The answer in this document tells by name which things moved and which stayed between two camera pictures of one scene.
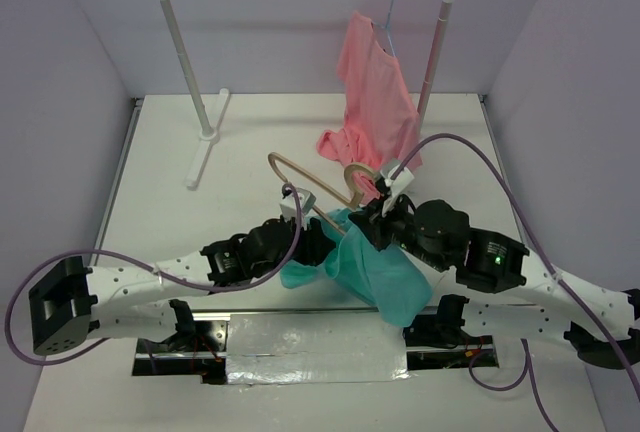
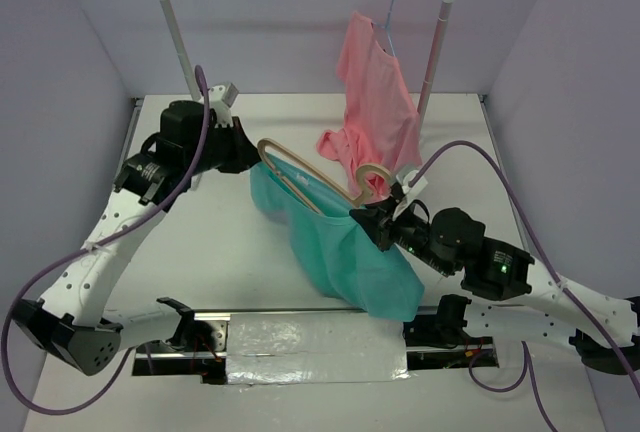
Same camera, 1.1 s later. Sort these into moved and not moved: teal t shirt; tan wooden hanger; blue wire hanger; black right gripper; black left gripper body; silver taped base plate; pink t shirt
Moved: tan wooden hanger; teal t shirt; black left gripper body
Not moved: black right gripper; pink t shirt; blue wire hanger; silver taped base plate
